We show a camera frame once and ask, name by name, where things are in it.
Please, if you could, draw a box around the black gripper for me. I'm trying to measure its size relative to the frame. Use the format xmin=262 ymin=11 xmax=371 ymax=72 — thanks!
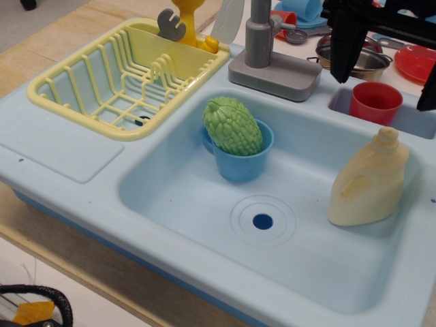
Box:
xmin=322 ymin=1 xmax=436 ymax=112

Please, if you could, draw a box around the cream toy detergent bottle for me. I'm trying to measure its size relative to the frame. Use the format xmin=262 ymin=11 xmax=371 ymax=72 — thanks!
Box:
xmin=328 ymin=127 xmax=409 ymax=226

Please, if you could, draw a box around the light blue toy sink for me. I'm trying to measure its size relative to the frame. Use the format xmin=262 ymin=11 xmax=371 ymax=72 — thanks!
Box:
xmin=1 ymin=66 xmax=435 ymax=326

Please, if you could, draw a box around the yellow plastic drying rack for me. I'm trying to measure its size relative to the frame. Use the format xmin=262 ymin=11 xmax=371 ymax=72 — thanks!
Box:
xmin=27 ymin=18 xmax=230 ymax=141

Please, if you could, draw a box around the small steel pot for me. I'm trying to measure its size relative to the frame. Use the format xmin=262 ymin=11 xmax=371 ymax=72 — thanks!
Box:
xmin=307 ymin=35 xmax=393 ymax=81

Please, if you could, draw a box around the grey toy spatula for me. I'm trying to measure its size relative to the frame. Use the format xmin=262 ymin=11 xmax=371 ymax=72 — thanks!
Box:
xmin=377 ymin=37 xmax=408 ymax=50

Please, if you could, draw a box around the red plastic plate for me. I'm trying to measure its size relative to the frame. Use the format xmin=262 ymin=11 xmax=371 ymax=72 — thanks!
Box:
xmin=394 ymin=45 xmax=435 ymax=85

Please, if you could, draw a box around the red cup in compartment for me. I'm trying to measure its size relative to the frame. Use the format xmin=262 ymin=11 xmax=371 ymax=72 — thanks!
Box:
xmin=349 ymin=82 xmax=403 ymax=126

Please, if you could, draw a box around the light blue plate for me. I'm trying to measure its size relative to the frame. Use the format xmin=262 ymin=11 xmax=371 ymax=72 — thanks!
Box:
xmin=274 ymin=0 xmax=327 ymax=29

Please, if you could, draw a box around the grey toy spoon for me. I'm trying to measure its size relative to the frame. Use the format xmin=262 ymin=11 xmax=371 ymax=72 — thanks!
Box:
xmin=285 ymin=25 xmax=332 ymax=45

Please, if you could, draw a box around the light blue cup on plate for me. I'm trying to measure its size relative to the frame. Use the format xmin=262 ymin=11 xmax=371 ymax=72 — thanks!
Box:
xmin=281 ymin=0 xmax=322 ymax=22

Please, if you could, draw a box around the red cup lying down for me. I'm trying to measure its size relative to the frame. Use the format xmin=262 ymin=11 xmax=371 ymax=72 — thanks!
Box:
xmin=270 ymin=10 xmax=297 ymax=38

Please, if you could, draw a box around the grey toy faucet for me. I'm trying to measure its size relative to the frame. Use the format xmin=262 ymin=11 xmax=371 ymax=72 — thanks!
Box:
xmin=228 ymin=1 xmax=322 ymax=102

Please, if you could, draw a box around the green toy bitter melon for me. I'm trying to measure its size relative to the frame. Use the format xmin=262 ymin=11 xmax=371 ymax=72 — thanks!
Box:
xmin=203 ymin=96 xmax=264 ymax=156

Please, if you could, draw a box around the small yellow toy piece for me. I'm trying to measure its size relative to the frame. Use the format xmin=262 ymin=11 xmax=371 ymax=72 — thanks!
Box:
xmin=200 ymin=35 xmax=219 ymax=54

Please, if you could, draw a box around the blue plastic cup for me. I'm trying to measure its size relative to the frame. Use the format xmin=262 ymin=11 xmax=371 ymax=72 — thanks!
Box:
xmin=202 ymin=119 xmax=275 ymax=182

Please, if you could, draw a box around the yellow toy utensil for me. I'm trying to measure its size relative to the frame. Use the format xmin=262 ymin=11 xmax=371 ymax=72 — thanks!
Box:
xmin=172 ymin=0 xmax=205 ymax=48

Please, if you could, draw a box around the grey toy fork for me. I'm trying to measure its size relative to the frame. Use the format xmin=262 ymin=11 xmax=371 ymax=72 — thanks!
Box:
xmin=157 ymin=8 xmax=187 ymax=42

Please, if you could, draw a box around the black caster wheel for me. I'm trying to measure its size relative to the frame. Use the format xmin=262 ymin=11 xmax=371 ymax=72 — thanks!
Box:
xmin=20 ymin=0 xmax=37 ymax=11

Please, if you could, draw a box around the yellow tape piece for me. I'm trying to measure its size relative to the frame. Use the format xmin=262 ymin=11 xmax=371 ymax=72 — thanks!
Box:
xmin=12 ymin=301 xmax=55 ymax=326

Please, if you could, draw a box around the black braided cable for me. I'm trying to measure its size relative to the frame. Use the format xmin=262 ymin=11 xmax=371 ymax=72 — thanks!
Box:
xmin=0 ymin=284 xmax=74 ymax=327

